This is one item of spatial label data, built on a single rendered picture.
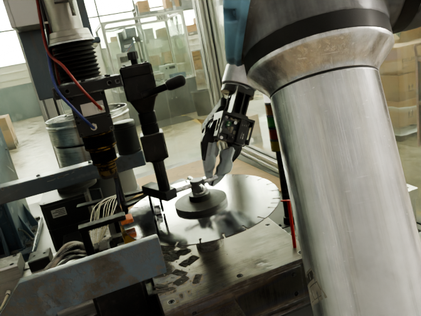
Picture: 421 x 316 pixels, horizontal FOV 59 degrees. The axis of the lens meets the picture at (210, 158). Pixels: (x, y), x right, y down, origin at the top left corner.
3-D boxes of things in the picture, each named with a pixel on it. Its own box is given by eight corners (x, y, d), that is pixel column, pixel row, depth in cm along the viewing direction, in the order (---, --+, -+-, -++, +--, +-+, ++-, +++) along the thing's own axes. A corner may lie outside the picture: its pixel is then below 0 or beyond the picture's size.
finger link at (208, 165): (203, 184, 74) (215, 140, 74) (196, 182, 80) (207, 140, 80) (217, 188, 75) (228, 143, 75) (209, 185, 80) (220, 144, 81)
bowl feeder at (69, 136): (142, 179, 169) (123, 100, 158) (155, 200, 140) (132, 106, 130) (72, 198, 160) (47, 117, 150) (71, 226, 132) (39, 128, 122)
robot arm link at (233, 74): (221, 68, 82) (254, 79, 84) (216, 88, 81) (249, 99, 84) (233, 60, 74) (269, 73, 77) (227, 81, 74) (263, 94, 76)
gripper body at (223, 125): (213, 138, 72) (229, 79, 73) (202, 140, 81) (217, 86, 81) (249, 149, 74) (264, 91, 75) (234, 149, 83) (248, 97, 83)
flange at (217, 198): (234, 205, 74) (232, 194, 74) (180, 221, 72) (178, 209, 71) (218, 188, 85) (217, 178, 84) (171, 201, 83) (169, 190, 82)
